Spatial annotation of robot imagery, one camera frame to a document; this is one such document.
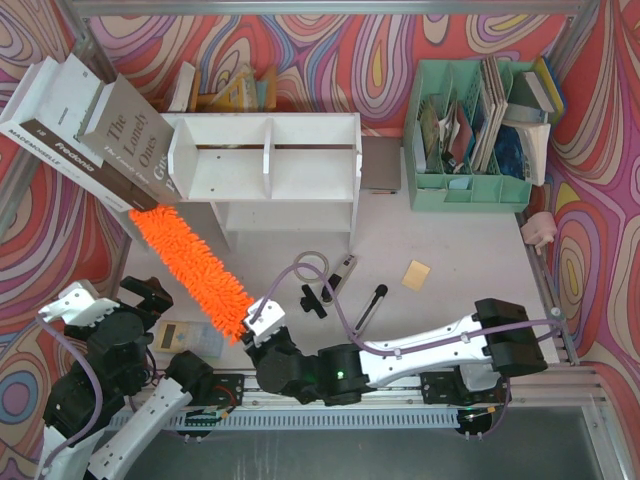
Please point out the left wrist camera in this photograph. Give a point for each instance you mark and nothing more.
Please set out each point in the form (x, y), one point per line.
(80, 305)

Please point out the orange microfiber duster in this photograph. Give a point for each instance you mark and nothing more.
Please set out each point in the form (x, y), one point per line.
(219, 294)

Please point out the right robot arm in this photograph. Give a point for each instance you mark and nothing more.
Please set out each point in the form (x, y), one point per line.
(496, 341)

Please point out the pink piggy figurine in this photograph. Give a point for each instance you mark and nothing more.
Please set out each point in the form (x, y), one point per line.
(539, 230)

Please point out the yellow grey calculator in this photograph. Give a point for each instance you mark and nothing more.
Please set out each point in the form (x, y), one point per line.
(173, 337)

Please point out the small books behind shelf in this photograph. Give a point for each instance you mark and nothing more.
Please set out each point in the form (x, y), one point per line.
(242, 93)

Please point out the yellow sticky note pad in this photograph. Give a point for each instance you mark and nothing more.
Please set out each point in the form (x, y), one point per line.
(415, 275)

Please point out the white books beside organizer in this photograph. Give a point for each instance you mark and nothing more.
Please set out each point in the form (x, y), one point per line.
(536, 104)

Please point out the large grey white book stack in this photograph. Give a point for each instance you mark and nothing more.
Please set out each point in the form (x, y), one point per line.
(107, 138)

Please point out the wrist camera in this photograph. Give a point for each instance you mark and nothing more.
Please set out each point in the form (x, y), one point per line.
(80, 305)
(264, 318)

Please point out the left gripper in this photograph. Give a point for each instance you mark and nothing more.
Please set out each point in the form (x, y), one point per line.
(138, 301)

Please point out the black grey stapler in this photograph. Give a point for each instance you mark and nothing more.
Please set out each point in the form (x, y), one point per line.
(338, 279)

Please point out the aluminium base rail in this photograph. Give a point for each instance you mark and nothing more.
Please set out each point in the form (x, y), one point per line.
(555, 387)

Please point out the grey notebook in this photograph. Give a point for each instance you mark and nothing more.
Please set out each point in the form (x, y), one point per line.
(381, 163)

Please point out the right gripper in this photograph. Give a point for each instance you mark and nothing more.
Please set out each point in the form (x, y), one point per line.
(250, 338)

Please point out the clear tape roll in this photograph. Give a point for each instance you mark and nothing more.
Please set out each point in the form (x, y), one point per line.
(310, 265)

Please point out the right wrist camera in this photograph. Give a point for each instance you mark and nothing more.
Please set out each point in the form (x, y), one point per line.
(264, 318)

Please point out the black white marker pen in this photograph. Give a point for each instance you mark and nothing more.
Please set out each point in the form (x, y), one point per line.
(370, 308)

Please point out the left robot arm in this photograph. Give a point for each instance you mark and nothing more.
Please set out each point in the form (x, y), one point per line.
(78, 412)

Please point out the black binder clip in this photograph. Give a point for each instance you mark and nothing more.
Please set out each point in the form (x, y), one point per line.
(309, 302)

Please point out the mint green desk organizer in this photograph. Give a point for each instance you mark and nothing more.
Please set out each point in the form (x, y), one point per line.
(454, 113)

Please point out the white wooden bookshelf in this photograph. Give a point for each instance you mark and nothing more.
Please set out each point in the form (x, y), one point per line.
(279, 172)

